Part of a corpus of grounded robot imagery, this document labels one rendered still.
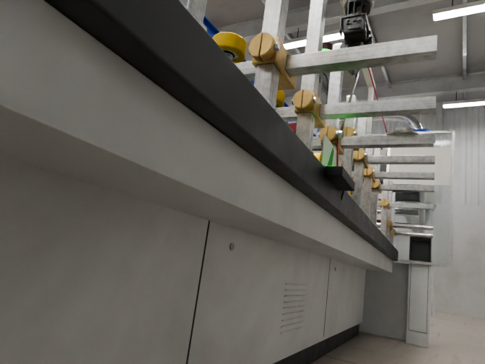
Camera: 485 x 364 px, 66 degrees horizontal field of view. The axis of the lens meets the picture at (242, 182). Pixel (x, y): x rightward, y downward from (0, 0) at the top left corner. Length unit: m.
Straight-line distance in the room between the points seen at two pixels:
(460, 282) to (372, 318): 6.22
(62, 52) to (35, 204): 0.27
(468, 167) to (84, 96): 9.86
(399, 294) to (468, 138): 7.20
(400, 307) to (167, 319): 2.84
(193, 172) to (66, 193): 0.21
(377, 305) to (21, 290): 3.17
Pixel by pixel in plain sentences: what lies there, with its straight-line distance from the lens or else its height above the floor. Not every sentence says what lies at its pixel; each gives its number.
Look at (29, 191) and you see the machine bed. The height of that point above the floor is 0.49.
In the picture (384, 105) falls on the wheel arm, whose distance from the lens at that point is 0.96.
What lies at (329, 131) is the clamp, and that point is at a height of 0.85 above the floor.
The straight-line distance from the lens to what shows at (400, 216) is 3.41.
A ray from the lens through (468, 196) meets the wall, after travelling 9.90.
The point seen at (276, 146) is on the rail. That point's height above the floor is 0.64.
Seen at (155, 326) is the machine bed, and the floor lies 0.28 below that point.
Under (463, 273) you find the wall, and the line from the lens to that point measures 9.64.
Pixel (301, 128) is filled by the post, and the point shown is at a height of 0.77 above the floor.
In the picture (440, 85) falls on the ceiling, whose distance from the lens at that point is 9.49.
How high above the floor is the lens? 0.43
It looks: 12 degrees up
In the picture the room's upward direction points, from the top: 8 degrees clockwise
